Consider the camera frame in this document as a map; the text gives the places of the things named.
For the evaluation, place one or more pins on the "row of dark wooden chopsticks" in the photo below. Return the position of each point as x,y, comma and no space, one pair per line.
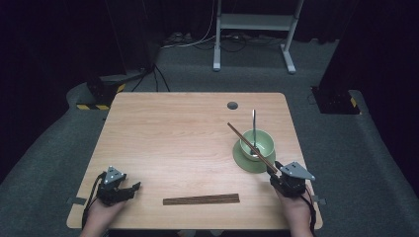
201,199

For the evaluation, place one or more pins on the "green ceramic bowl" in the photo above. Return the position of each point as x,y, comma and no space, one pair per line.
263,140

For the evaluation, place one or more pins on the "metal spoon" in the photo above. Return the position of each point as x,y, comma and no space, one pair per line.
254,125

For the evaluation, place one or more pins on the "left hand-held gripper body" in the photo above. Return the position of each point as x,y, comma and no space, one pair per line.
112,179

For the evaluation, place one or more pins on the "person's left hand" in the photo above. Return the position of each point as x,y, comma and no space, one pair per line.
100,219

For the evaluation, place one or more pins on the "white metal stand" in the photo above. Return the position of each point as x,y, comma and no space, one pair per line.
257,22

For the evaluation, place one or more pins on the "grey tape tab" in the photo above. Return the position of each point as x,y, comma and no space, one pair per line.
319,199
76,200

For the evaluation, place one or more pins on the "green ceramic saucer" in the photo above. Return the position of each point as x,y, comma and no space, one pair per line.
245,164

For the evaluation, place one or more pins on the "black stand with hazard tape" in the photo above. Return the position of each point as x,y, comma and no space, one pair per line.
102,94
336,98

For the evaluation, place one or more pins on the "person's right hand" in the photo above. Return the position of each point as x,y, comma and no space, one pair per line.
296,214

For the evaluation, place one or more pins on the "brown single chopstick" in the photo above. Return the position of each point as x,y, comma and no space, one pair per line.
250,146

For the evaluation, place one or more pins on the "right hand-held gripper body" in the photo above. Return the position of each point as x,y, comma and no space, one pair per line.
293,181

